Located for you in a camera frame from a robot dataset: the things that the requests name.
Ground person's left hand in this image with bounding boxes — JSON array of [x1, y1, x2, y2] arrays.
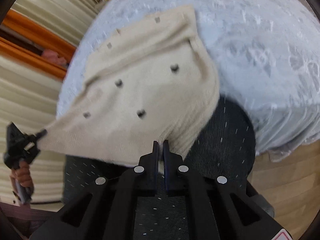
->
[[10, 159, 34, 188]]

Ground cream sweater with black hearts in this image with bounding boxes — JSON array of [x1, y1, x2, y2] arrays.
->
[[37, 4, 220, 167]]

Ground bed with blue butterfly bedspread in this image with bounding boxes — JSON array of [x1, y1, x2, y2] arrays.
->
[[56, 0, 320, 155]]

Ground orange curtain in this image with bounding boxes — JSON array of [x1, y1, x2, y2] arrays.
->
[[0, 9, 77, 80]]

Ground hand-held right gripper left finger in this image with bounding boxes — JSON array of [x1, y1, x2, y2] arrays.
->
[[30, 140, 160, 240]]

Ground cream pleated curtain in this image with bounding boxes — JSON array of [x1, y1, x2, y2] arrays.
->
[[11, 0, 103, 48], [0, 55, 65, 203]]

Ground pink cloth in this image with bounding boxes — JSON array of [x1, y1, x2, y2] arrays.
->
[[41, 49, 69, 67]]

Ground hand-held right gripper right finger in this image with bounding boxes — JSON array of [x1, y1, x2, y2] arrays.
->
[[163, 140, 293, 240]]

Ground person's dark speckled pants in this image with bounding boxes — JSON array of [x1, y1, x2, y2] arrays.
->
[[62, 97, 275, 240]]

